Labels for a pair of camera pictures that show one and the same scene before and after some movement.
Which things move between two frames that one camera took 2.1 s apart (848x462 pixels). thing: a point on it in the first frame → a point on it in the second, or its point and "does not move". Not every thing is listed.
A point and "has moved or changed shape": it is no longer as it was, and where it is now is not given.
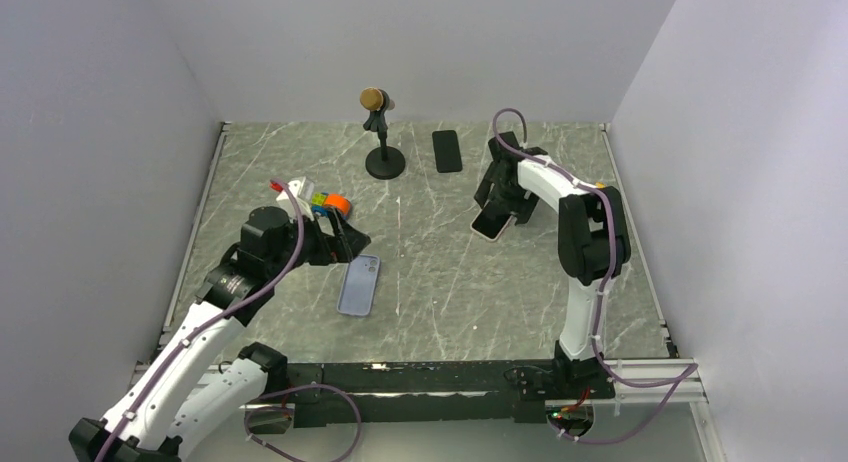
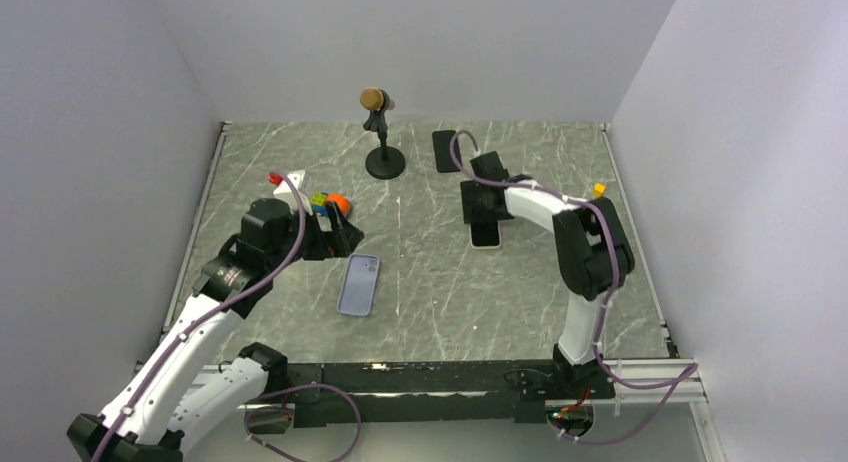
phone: x=490 y=221 has moved or changed shape
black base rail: x=435 y=391 does not move
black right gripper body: x=507 y=195 → x=471 y=192
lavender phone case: x=358 y=285 does not move
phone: x=446 y=151 does not move
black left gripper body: x=317 y=249 does not move
